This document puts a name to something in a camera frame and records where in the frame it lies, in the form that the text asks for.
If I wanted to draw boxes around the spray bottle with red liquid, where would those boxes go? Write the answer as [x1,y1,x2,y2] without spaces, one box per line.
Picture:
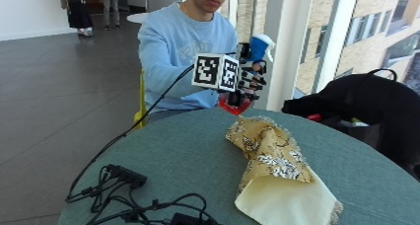
[217,33,277,116]

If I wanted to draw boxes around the white cube with black markers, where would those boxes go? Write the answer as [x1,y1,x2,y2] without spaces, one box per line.
[190,52,244,93]

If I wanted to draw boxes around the small red item in bag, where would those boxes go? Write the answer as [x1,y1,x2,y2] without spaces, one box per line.
[305,112,325,122]

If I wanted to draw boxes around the the person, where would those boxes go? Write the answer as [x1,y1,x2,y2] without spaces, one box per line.
[137,0,241,124]

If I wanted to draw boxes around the beige floral cloth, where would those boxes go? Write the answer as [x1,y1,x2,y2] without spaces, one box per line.
[225,115,346,225]

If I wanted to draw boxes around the yellow chair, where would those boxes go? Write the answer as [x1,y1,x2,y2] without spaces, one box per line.
[133,69,149,131]

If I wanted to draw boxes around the black bag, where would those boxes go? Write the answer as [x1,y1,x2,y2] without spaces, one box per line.
[279,68,420,182]

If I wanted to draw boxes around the white round table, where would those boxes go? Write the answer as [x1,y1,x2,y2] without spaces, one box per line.
[127,12,153,25]

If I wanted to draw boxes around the black multi-port hub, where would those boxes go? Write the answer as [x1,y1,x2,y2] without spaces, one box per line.
[104,163,149,189]

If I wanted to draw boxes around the black power adapter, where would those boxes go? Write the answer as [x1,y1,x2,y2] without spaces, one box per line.
[168,212,209,225]

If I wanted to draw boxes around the long black glove cable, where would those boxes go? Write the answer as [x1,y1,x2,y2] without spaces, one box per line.
[64,64,197,203]

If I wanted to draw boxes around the tangle of black cables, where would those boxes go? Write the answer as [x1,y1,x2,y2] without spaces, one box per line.
[84,167,221,225]

